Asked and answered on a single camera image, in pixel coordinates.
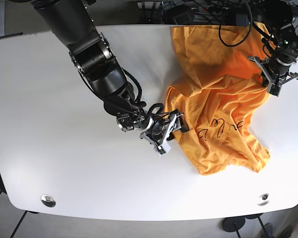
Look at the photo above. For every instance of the black power adapter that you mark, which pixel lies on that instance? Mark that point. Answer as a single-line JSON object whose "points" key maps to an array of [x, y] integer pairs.
{"points": [[178, 15]]}

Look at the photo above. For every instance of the yellow printed T-shirt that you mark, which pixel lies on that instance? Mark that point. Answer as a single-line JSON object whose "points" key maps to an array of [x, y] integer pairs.
{"points": [[218, 94]]}

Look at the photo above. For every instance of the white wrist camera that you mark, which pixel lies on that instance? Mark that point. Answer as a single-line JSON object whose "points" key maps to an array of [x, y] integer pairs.
{"points": [[273, 89], [163, 148]]}

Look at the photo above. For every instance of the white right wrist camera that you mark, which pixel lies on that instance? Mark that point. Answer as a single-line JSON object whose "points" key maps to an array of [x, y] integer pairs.
{"points": [[163, 148]]}

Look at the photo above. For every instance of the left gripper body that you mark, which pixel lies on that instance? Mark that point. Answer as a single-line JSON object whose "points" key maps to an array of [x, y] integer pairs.
{"points": [[281, 50]]}

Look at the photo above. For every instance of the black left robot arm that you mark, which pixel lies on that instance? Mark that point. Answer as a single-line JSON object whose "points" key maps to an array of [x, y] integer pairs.
{"points": [[273, 20]]}

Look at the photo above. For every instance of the grey sneaker shoe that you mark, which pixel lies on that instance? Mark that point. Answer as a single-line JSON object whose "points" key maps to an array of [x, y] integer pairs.
{"points": [[267, 231]]}

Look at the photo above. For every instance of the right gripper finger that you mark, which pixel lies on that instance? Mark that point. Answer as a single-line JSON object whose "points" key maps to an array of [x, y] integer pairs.
{"points": [[184, 126]]}

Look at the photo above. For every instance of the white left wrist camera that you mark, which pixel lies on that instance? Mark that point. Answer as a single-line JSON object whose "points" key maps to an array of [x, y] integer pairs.
{"points": [[273, 89]]}

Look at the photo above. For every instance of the chrome table grommet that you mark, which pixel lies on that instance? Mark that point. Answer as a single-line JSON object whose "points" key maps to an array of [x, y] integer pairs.
{"points": [[48, 201], [263, 199]]}

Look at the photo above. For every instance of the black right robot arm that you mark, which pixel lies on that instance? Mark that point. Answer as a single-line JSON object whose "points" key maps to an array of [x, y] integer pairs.
{"points": [[99, 69]]}

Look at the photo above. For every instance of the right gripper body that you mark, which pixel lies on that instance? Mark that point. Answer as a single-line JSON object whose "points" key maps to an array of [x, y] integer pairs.
{"points": [[155, 125]]}

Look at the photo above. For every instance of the black round stand base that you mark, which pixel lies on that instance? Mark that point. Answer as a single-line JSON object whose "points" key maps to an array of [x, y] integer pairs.
{"points": [[233, 224]]}

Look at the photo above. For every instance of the right chrome table grommet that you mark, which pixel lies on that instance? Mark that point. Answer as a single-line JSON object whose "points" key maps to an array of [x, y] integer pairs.
{"points": [[263, 199]]}

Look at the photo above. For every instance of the left chrome table grommet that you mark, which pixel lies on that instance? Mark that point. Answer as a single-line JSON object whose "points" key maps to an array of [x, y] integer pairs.
{"points": [[48, 201]]}

